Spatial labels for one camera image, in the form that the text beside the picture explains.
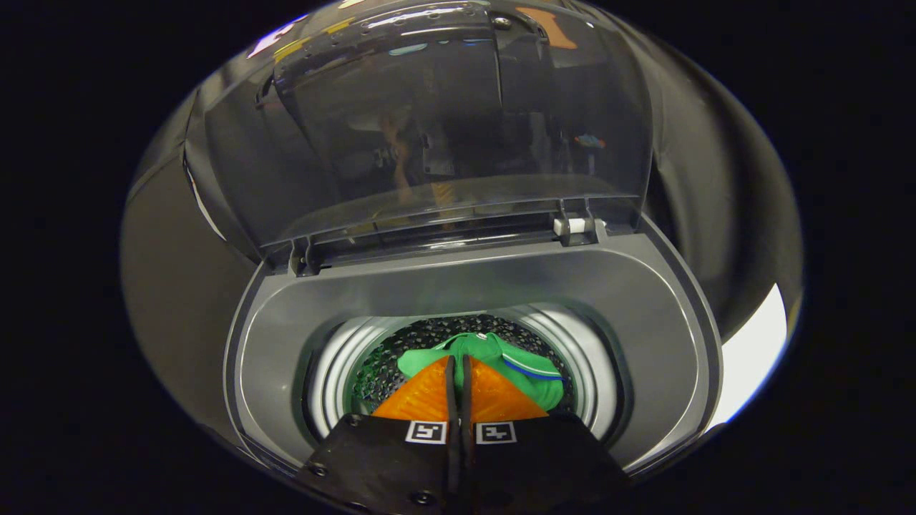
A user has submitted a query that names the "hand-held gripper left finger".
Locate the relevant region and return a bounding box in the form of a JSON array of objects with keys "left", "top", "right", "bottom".
[{"left": 295, "top": 354, "right": 463, "bottom": 515}]

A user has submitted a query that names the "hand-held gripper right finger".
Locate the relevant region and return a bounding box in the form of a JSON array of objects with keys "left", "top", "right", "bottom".
[{"left": 462, "top": 354, "right": 630, "bottom": 515}]

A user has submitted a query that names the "grey washing machine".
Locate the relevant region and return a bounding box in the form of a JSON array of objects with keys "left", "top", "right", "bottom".
[{"left": 223, "top": 213, "right": 723, "bottom": 481}]

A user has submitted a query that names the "white flat panel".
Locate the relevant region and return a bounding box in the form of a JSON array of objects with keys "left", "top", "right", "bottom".
[{"left": 707, "top": 283, "right": 789, "bottom": 431}]

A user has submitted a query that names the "dark washing machine lid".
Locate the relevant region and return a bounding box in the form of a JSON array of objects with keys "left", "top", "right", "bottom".
[{"left": 185, "top": 0, "right": 653, "bottom": 278}]

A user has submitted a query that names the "green polo shirt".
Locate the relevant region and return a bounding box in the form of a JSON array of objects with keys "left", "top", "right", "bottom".
[{"left": 397, "top": 333, "right": 565, "bottom": 412}]

